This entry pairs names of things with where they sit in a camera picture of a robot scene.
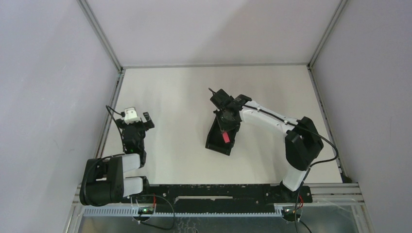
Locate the red handled black screwdriver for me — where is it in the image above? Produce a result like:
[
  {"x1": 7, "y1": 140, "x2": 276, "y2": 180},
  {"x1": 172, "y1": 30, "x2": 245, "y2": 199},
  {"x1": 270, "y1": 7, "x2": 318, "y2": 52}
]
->
[{"x1": 222, "y1": 132, "x2": 230, "y2": 144}]

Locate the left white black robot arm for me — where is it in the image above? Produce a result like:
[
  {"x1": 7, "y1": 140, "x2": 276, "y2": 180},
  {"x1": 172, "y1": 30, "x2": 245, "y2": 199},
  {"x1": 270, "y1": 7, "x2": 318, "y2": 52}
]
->
[{"x1": 79, "y1": 112, "x2": 155, "y2": 207}]

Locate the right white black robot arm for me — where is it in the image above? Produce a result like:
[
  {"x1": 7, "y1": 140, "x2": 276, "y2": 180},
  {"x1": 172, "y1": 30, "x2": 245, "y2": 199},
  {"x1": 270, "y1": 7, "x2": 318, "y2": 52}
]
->
[{"x1": 206, "y1": 89, "x2": 324, "y2": 202}]

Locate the black plastic bin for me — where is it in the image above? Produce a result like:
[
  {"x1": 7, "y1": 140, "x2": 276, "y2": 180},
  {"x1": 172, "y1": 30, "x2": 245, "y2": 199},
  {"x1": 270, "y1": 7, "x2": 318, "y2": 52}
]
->
[{"x1": 206, "y1": 115, "x2": 240, "y2": 156}]

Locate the left green circuit board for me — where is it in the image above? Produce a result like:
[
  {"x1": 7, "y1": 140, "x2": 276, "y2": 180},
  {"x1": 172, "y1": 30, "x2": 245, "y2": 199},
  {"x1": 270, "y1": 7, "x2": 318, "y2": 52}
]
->
[{"x1": 138, "y1": 207, "x2": 155, "y2": 215}]

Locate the green circuit board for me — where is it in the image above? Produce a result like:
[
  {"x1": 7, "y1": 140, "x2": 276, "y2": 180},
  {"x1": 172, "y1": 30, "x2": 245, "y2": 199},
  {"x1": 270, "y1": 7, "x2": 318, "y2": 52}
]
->
[
  {"x1": 138, "y1": 207, "x2": 155, "y2": 215},
  {"x1": 281, "y1": 209, "x2": 301, "y2": 222}
]

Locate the right green circuit board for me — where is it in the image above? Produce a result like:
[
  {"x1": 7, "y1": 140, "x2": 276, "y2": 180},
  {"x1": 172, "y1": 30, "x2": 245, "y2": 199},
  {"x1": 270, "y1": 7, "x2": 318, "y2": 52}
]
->
[{"x1": 281, "y1": 209, "x2": 301, "y2": 222}]

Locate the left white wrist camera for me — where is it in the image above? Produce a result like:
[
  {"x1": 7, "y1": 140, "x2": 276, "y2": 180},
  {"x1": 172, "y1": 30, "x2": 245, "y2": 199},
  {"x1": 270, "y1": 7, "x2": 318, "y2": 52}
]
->
[{"x1": 124, "y1": 107, "x2": 141, "y2": 124}]

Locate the left black camera cable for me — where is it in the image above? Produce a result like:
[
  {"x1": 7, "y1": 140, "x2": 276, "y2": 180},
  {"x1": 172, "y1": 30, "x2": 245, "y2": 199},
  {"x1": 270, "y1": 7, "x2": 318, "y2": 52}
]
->
[{"x1": 105, "y1": 105, "x2": 125, "y2": 152}]

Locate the left black looped base cable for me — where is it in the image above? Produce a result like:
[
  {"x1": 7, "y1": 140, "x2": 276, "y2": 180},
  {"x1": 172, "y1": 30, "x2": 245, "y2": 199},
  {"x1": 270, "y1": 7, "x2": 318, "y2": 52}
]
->
[{"x1": 130, "y1": 194, "x2": 176, "y2": 231}]

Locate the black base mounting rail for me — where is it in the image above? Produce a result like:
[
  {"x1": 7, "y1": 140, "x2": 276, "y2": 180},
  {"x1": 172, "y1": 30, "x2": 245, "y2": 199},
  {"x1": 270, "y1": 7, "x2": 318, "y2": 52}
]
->
[{"x1": 137, "y1": 184, "x2": 313, "y2": 215}]

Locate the grey slotted cable duct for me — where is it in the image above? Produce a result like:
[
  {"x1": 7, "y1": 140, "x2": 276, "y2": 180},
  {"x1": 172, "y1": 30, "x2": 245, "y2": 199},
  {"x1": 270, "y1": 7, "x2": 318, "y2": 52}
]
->
[{"x1": 83, "y1": 206, "x2": 282, "y2": 217}]

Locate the aluminium frame front beam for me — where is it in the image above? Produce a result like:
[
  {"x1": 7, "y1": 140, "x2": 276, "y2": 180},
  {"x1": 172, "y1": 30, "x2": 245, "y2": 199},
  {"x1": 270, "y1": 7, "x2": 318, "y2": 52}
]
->
[{"x1": 72, "y1": 183, "x2": 366, "y2": 206}]

